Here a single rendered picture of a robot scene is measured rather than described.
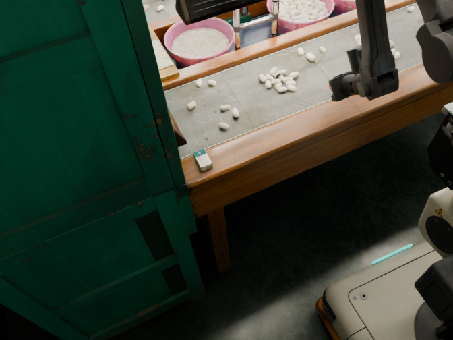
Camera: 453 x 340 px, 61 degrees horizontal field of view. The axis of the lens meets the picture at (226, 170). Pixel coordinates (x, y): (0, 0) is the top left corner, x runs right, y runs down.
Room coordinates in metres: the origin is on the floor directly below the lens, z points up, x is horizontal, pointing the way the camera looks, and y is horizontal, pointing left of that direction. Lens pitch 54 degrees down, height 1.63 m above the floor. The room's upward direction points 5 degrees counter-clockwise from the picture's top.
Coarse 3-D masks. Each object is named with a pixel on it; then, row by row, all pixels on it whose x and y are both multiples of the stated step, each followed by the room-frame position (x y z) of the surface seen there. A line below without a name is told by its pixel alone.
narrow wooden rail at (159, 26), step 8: (248, 8) 1.49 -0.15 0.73; (256, 8) 1.50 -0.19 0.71; (264, 8) 1.52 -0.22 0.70; (176, 16) 1.41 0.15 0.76; (216, 16) 1.44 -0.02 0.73; (224, 16) 1.45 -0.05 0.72; (256, 16) 1.50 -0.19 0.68; (152, 24) 1.37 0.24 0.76; (160, 24) 1.37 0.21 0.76; (168, 24) 1.36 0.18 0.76; (160, 32) 1.35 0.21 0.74; (176, 32) 1.37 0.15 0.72; (160, 40) 1.34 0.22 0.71
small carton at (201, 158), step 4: (196, 152) 0.69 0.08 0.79; (200, 152) 0.69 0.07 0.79; (204, 152) 0.69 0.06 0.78; (196, 156) 0.68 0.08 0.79; (200, 156) 0.68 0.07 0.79; (204, 156) 0.67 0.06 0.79; (196, 160) 0.67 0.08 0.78; (200, 160) 0.66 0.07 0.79; (204, 160) 0.66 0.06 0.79; (208, 160) 0.66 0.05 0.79; (200, 164) 0.65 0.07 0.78; (204, 164) 0.65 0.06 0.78; (208, 164) 0.64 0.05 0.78; (200, 168) 0.64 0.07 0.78; (204, 168) 0.64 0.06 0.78; (208, 168) 0.64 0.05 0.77
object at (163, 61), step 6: (156, 42) 1.23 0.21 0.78; (156, 48) 1.20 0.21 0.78; (162, 48) 1.19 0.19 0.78; (156, 54) 1.16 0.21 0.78; (162, 54) 1.16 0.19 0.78; (156, 60) 1.13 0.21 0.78; (162, 60) 1.12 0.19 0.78; (168, 60) 1.12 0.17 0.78; (162, 66) 1.09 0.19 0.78; (168, 66) 1.09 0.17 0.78
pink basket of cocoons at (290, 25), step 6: (270, 0) 1.48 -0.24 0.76; (324, 0) 1.47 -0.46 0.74; (330, 0) 1.43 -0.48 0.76; (270, 6) 1.46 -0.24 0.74; (330, 6) 1.41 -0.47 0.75; (270, 12) 1.38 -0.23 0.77; (330, 12) 1.34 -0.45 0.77; (324, 18) 1.31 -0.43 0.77; (282, 24) 1.33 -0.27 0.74; (288, 24) 1.32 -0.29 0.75; (294, 24) 1.30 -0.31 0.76; (300, 24) 1.30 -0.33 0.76; (306, 24) 1.29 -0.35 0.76; (282, 30) 1.34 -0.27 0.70; (288, 30) 1.33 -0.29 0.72
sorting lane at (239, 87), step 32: (352, 32) 1.24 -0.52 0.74; (416, 32) 1.21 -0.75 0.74; (256, 64) 1.11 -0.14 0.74; (288, 64) 1.09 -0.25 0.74; (320, 64) 1.08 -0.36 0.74; (416, 64) 1.03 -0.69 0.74; (192, 96) 0.97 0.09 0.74; (224, 96) 0.96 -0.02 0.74; (256, 96) 0.94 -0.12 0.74; (288, 96) 0.93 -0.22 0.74; (320, 96) 0.92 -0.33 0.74; (192, 128) 0.83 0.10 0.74; (256, 128) 0.80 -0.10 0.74
